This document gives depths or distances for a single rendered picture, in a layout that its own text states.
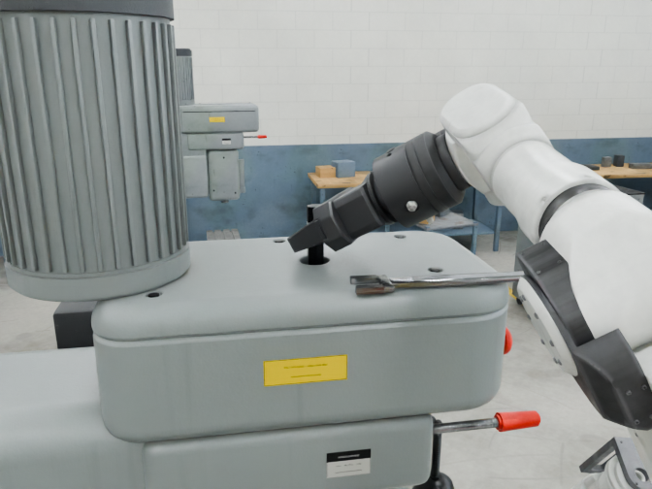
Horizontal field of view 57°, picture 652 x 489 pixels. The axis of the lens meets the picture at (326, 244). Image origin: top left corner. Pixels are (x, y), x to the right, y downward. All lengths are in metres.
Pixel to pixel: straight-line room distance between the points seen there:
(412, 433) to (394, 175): 0.30
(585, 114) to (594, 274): 8.16
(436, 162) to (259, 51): 6.62
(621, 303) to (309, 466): 0.42
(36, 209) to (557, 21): 7.89
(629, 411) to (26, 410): 0.59
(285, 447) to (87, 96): 0.42
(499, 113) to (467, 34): 7.21
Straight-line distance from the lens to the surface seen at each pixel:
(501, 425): 0.79
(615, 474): 0.81
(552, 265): 0.44
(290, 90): 7.25
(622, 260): 0.44
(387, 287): 0.64
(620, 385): 0.43
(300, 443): 0.71
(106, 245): 0.64
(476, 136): 0.58
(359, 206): 0.66
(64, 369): 0.83
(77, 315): 1.10
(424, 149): 0.65
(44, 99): 0.62
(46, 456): 0.74
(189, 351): 0.64
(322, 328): 0.64
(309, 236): 0.72
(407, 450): 0.75
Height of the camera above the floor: 2.12
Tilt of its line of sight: 17 degrees down
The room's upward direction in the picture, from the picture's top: straight up
